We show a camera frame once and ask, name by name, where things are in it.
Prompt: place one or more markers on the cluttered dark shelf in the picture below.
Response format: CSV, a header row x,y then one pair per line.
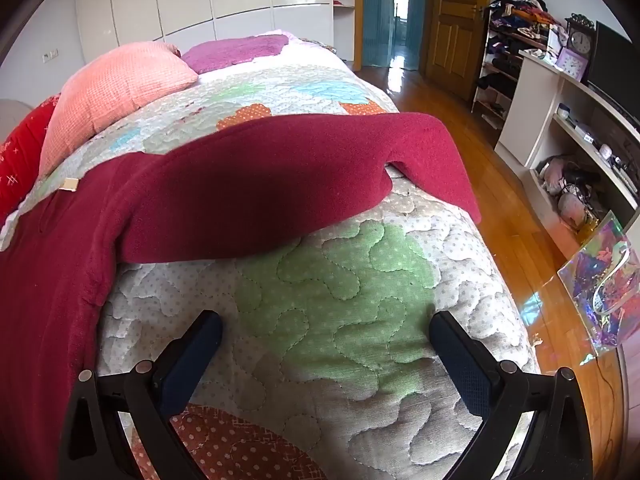
x,y
530,110

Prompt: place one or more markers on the iridescent transparent bag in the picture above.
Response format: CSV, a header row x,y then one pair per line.
x,y
600,280

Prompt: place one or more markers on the dark ornate clock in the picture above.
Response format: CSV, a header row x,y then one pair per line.
x,y
581,40

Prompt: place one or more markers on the pile of clothes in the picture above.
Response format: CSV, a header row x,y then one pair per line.
x,y
525,12

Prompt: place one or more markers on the pink pillow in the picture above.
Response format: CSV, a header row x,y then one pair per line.
x,y
115,90

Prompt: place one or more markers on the magenta fuzzy towel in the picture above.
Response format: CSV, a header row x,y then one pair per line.
x,y
230,52

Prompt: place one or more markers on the wooden door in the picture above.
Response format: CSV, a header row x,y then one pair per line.
x,y
455,25

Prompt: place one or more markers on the shoe rack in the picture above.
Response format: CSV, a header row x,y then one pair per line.
x,y
497,75

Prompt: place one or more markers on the purple clock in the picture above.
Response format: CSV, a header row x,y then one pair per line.
x,y
572,65

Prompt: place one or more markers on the teal door curtain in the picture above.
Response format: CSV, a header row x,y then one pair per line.
x,y
380,15

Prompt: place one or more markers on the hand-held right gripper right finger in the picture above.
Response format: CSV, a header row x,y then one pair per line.
x,y
461,360

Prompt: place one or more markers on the beige headboard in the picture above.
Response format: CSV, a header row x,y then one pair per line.
x,y
12,120

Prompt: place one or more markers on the patchwork quilted bedspread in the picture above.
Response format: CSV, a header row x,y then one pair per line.
x,y
320,300

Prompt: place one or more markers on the black television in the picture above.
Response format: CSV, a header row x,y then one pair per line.
x,y
615,65

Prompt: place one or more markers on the dark red sweater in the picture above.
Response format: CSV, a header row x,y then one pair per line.
x,y
260,180

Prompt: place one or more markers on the red floral blanket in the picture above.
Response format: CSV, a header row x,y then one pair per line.
x,y
22,160

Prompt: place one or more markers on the white wall socket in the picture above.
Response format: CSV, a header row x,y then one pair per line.
x,y
51,55

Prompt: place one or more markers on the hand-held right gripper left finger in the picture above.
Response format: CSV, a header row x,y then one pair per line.
x,y
191,359

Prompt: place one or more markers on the white jar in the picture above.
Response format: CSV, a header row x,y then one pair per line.
x,y
564,111

